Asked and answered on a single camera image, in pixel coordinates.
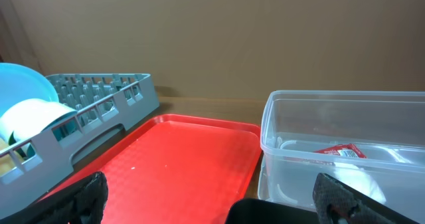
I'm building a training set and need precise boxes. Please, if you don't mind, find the light blue plate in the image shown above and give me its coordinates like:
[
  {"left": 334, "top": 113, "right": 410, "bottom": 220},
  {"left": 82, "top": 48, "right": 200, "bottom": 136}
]
[{"left": 1, "top": 62, "right": 59, "bottom": 115}]

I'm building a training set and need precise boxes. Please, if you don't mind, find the red plastic tray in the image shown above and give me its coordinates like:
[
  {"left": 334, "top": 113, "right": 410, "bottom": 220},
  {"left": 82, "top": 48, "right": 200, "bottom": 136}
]
[{"left": 39, "top": 113, "right": 263, "bottom": 224}]

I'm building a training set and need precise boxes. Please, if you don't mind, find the yellow plastic cup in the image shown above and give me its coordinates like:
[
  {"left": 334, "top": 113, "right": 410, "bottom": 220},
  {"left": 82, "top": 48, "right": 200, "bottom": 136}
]
[{"left": 0, "top": 139, "right": 16, "bottom": 176}]

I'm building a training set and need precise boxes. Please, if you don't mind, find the grey dishwasher rack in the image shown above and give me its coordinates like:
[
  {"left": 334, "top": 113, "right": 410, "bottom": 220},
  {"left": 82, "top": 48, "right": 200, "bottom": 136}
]
[{"left": 1, "top": 74, "right": 159, "bottom": 217}]

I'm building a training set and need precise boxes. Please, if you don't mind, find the green bowl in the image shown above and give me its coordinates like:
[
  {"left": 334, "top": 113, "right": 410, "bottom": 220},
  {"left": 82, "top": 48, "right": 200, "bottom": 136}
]
[{"left": 1, "top": 98, "right": 77, "bottom": 149}]

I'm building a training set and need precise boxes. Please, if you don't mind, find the white napkin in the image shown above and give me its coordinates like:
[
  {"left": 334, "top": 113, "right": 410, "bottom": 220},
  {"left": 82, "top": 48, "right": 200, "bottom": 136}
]
[{"left": 333, "top": 162, "right": 386, "bottom": 204}]

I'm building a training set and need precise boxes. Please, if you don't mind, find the clear plastic bin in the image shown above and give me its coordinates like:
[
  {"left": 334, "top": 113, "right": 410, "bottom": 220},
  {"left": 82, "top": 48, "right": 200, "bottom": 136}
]
[{"left": 258, "top": 90, "right": 424, "bottom": 223}]

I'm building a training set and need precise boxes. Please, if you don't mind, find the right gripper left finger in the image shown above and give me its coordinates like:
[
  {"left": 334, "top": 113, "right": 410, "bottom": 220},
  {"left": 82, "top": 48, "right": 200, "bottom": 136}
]
[{"left": 1, "top": 171, "right": 108, "bottom": 224}]

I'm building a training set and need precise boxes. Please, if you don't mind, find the red sauce packet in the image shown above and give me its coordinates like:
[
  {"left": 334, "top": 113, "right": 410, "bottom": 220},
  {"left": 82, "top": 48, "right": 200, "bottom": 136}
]
[{"left": 315, "top": 144, "right": 366, "bottom": 158}]

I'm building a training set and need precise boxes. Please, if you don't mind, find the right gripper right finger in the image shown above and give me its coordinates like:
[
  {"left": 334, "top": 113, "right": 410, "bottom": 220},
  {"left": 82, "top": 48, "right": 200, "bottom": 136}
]
[{"left": 312, "top": 173, "right": 417, "bottom": 224}]

